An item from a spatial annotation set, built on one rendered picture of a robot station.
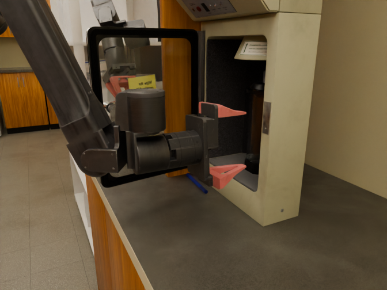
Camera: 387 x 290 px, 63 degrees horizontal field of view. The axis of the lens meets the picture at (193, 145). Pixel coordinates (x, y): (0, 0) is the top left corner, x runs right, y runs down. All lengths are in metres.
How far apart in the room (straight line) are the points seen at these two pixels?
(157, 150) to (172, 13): 0.56
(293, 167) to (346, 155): 0.38
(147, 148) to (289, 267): 0.38
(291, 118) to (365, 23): 0.45
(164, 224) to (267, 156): 0.29
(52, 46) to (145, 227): 0.46
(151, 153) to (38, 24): 0.23
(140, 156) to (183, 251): 0.30
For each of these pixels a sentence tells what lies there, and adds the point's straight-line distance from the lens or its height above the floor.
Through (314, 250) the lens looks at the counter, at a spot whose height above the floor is 0.94.
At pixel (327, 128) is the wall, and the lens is 1.17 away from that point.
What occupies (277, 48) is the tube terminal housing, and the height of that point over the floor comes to 1.34.
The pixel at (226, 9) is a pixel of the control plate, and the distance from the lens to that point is 0.76.
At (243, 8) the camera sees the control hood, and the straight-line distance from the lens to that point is 0.71.
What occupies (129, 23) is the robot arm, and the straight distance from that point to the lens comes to 0.94.
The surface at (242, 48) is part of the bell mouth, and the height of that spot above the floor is 1.34.
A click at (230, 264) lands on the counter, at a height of 0.94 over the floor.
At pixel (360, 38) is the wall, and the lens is 1.09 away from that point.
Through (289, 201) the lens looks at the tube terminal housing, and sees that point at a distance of 0.82.
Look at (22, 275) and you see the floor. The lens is 2.35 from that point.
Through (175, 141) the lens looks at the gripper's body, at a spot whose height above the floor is 1.21.
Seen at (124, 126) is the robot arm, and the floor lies 1.24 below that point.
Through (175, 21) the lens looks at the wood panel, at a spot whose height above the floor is 1.41.
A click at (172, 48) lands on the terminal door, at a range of 0.88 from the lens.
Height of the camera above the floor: 1.35
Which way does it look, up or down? 18 degrees down
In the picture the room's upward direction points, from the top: straight up
